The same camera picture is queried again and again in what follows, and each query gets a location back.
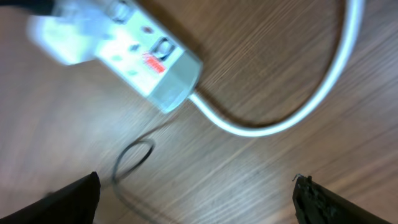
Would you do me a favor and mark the black USB charging cable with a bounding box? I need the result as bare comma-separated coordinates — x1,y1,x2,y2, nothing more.
111,114,181,224

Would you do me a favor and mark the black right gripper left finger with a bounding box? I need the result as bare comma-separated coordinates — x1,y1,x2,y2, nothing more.
1,172,101,224

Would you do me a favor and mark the white power strip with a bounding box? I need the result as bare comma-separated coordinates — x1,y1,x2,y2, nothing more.
93,0,203,113

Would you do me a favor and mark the white power strip cord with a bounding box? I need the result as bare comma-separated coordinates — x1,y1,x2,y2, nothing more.
188,0,365,138

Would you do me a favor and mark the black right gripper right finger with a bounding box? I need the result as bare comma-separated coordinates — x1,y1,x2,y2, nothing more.
292,174,389,224

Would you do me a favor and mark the white USB charger plug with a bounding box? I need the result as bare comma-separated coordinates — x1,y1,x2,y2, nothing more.
27,0,111,65

